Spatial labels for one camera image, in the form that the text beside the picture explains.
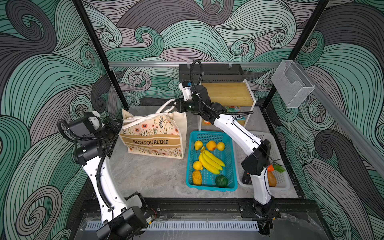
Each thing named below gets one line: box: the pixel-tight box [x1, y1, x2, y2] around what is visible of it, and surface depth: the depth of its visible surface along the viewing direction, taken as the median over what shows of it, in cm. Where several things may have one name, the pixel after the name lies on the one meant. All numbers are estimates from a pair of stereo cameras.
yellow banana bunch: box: [198, 146, 225, 175], surface depth 88 cm
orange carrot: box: [267, 164, 286, 173], surface depth 80 cm
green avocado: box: [215, 174, 228, 188], surface depth 80 cm
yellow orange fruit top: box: [206, 140, 217, 152], surface depth 94 cm
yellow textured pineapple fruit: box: [192, 170, 202, 186], surface depth 81 cm
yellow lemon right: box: [216, 142, 225, 151], surface depth 94 cm
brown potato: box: [267, 171, 277, 187], surface depth 80 cm
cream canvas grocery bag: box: [119, 99, 188, 160], surface depth 80 cm
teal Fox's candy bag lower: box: [226, 105, 246, 121], surface depth 95 cm
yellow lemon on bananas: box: [193, 160, 203, 171], surface depth 86 cm
